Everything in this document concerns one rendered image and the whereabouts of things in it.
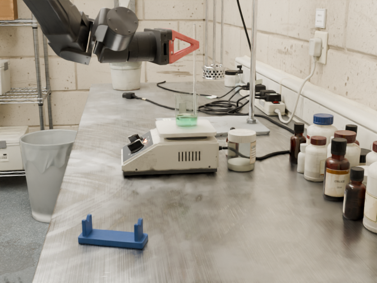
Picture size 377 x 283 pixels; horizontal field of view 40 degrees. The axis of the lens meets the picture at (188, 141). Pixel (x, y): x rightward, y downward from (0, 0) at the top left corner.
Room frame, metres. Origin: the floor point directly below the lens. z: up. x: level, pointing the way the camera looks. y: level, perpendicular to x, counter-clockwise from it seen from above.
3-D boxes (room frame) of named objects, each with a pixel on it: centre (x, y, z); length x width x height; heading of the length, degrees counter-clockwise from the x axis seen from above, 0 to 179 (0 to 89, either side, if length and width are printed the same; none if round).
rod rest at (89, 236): (0.71, 0.11, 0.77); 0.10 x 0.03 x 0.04; 79
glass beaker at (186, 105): (1.07, 0.00, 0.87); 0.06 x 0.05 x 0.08; 50
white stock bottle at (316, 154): (0.99, -0.26, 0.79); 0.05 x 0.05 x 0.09
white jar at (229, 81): (2.17, -0.18, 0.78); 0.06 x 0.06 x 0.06
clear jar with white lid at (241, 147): (1.06, -0.11, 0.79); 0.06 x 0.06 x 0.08
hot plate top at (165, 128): (1.08, 0.01, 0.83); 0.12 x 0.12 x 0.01; 7
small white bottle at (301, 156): (1.03, -0.24, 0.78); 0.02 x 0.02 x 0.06
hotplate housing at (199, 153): (1.07, 0.03, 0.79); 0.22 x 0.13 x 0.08; 97
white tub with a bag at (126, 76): (2.10, 0.25, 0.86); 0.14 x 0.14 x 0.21
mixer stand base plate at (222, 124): (1.43, -0.06, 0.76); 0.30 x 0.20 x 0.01; 98
